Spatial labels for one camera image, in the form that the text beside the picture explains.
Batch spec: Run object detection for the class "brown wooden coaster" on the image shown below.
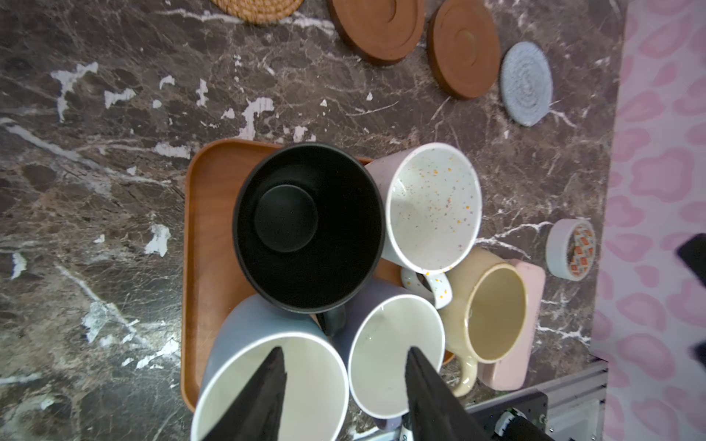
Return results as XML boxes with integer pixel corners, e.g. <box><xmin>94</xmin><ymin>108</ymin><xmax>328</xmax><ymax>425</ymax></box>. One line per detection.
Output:
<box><xmin>327</xmin><ymin>0</ymin><xmax>425</xmax><ymax>65</ymax></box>
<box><xmin>428</xmin><ymin>0</ymin><xmax>501</xmax><ymax>100</ymax></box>

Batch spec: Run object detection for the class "brown wooden coaster right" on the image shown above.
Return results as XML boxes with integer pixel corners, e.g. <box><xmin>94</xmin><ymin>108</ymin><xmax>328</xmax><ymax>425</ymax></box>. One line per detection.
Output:
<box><xmin>428</xmin><ymin>0</ymin><xmax>501</xmax><ymax>100</ymax></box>

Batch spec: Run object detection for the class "white speckled mug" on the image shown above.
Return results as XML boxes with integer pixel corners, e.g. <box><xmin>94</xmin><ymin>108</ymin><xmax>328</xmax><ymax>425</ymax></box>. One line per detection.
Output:
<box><xmin>365</xmin><ymin>143</ymin><xmax>482</xmax><ymax>310</ymax></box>

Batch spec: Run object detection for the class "white tape roll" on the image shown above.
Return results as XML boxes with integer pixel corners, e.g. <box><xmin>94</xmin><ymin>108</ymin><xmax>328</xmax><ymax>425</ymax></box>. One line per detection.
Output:
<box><xmin>545</xmin><ymin>219</ymin><xmax>597</xmax><ymax>281</ymax></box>

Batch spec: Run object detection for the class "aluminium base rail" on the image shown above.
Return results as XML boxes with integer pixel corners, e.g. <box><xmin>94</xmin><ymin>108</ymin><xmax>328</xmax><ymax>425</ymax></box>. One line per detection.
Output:
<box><xmin>352</xmin><ymin>357</ymin><xmax>610</xmax><ymax>441</ymax></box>

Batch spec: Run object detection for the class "blue mug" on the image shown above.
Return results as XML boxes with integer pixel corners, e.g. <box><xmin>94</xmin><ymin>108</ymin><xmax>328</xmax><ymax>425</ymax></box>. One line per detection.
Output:
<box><xmin>190</xmin><ymin>295</ymin><xmax>349</xmax><ymax>440</ymax></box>

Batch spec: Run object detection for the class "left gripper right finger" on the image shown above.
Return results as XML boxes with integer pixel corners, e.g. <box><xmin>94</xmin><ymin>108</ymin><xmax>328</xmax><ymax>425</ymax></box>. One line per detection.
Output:
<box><xmin>404</xmin><ymin>347</ymin><xmax>488</xmax><ymax>440</ymax></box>

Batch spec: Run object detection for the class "pink case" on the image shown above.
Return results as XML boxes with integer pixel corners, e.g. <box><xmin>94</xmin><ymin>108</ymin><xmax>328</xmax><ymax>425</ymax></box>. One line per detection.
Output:
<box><xmin>478</xmin><ymin>259</ymin><xmax>546</xmax><ymax>391</ymax></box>

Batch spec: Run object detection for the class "tan rattan coaster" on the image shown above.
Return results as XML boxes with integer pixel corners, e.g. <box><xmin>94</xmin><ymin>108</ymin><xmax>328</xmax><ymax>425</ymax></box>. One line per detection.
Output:
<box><xmin>211</xmin><ymin>0</ymin><xmax>303</xmax><ymax>25</ymax></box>

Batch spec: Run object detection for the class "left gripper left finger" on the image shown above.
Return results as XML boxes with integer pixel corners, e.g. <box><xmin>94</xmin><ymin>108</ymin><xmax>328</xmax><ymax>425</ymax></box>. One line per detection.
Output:
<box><xmin>203</xmin><ymin>347</ymin><xmax>287</xmax><ymax>440</ymax></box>

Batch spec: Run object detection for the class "lilac mug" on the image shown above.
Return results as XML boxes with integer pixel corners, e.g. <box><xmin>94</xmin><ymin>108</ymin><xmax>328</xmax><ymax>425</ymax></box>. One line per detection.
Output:
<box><xmin>331</xmin><ymin>279</ymin><xmax>445</xmax><ymax>431</ymax></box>

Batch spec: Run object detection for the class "black cup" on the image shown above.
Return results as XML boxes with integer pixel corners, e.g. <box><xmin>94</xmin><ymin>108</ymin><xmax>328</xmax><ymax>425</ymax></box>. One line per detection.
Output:
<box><xmin>233</xmin><ymin>143</ymin><xmax>385</xmax><ymax>336</ymax></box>

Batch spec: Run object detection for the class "cream yellow mug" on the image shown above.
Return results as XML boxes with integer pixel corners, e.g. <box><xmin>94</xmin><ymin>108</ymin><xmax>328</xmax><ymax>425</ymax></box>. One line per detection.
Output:
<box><xmin>439</xmin><ymin>247</ymin><xmax>527</xmax><ymax>398</ymax></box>

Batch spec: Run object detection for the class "brown wooden coaster left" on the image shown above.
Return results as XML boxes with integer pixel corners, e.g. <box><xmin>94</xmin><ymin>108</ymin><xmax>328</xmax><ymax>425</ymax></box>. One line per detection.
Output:
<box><xmin>327</xmin><ymin>0</ymin><xmax>425</xmax><ymax>65</ymax></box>

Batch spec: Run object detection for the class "grey woven coaster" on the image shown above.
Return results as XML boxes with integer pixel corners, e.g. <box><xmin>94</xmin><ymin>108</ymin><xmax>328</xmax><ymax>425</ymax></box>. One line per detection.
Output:
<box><xmin>500</xmin><ymin>42</ymin><xmax>553</xmax><ymax>127</ymax></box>

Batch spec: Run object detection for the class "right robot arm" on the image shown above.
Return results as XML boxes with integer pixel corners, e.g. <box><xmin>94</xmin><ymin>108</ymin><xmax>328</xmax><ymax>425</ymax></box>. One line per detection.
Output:
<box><xmin>675</xmin><ymin>233</ymin><xmax>706</xmax><ymax>286</ymax></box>

